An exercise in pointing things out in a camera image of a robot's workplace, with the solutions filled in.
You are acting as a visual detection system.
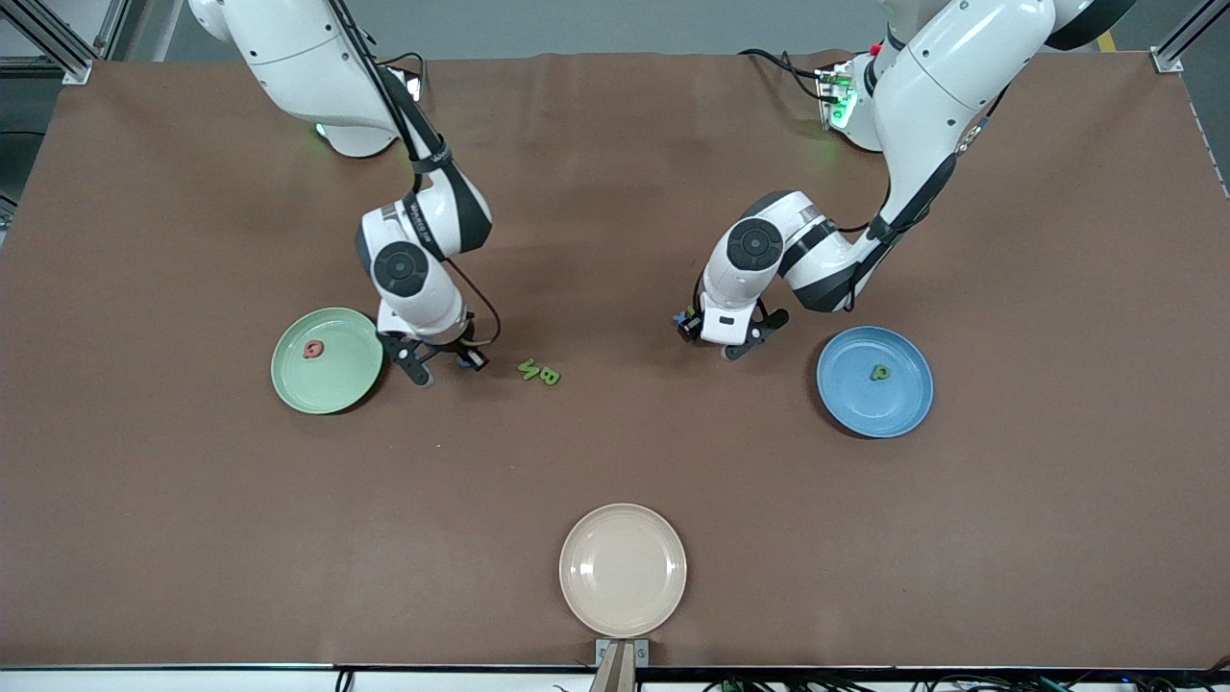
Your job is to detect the light green plate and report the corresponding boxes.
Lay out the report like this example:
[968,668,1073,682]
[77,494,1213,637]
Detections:
[270,307,385,416]

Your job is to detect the blue plate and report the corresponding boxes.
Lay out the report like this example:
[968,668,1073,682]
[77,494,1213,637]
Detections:
[816,326,935,440]

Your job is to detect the brown table cover sheet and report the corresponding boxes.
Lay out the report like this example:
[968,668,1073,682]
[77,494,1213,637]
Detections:
[0,50,1230,669]

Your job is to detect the beige plate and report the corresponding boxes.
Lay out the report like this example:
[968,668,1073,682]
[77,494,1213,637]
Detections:
[558,503,689,639]

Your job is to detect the black left arm base cable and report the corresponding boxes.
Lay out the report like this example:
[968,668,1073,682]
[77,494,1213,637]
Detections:
[738,48,837,102]

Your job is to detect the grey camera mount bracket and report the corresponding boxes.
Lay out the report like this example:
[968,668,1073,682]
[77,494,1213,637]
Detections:
[588,638,651,692]

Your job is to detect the aluminium frame post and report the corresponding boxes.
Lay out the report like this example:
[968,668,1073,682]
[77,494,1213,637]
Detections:
[91,0,131,61]

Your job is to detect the aluminium frame brace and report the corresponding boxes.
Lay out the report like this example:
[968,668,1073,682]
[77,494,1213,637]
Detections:
[0,0,95,86]
[1149,0,1230,76]

